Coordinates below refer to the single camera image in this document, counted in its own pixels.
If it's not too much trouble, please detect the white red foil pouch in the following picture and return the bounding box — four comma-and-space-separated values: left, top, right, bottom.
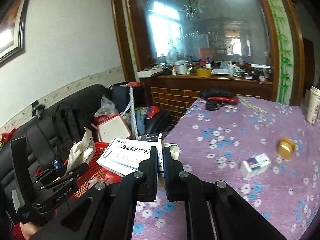
65, 127, 96, 175

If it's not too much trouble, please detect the green white medicine box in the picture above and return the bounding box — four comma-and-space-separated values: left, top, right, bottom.
239, 153, 271, 180

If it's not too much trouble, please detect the red mesh waste basket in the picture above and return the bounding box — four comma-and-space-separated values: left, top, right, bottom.
62, 142, 123, 201

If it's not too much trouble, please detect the black leather sofa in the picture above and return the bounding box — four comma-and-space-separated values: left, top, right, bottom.
0, 83, 113, 205

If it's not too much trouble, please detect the black backpack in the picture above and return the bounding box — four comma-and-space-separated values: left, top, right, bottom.
52, 103, 97, 164

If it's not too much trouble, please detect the red framed white board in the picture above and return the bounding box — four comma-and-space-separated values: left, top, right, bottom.
97, 114, 131, 143

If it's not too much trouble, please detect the purple floral tablecloth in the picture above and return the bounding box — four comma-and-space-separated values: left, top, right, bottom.
131, 96, 320, 240

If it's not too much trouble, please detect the dark blue bag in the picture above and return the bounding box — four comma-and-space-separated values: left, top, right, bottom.
109, 82, 147, 113

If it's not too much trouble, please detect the yellow round lid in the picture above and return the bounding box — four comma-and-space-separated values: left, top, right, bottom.
277, 137, 296, 161

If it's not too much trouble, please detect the wooden chopsticks bundle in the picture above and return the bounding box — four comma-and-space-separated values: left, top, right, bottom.
237, 96, 267, 113

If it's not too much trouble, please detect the black red folded umbrella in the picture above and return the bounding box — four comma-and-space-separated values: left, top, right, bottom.
199, 88, 239, 111

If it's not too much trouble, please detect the brick pattern wooden counter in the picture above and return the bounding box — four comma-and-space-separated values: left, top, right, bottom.
140, 74, 278, 125

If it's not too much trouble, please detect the yellow tape roll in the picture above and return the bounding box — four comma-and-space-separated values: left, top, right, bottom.
196, 68, 211, 77

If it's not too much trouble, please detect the white floral lidded cup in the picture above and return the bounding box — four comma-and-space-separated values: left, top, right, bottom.
306, 86, 320, 125

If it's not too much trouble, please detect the framed wall picture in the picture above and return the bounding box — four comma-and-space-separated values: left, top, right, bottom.
1, 0, 30, 67

